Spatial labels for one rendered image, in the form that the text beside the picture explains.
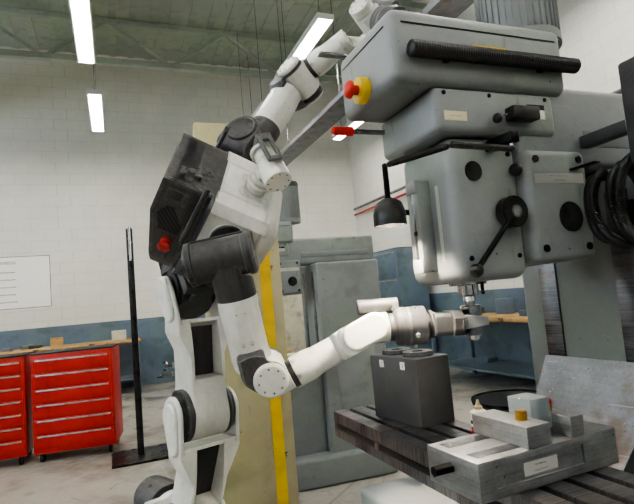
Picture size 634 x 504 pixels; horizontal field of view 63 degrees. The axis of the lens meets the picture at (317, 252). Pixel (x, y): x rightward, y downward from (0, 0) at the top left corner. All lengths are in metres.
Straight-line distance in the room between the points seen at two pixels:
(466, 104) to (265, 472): 2.24
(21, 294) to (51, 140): 2.77
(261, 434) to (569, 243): 2.01
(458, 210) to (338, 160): 10.31
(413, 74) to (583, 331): 0.82
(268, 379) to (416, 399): 0.50
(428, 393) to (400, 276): 7.03
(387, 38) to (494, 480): 0.87
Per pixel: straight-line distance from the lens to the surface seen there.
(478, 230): 1.16
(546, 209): 1.27
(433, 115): 1.15
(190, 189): 1.19
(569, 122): 1.40
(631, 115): 1.22
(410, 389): 1.50
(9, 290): 10.14
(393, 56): 1.13
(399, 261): 8.50
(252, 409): 2.84
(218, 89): 11.11
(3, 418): 5.72
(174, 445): 1.50
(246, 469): 2.90
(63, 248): 10.10
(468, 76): 1.21
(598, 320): 1.50
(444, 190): 1.16
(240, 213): 1.19
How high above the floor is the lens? 1.31
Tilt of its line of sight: 5 degrees up
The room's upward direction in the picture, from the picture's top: 5 degrees counter-clockwise
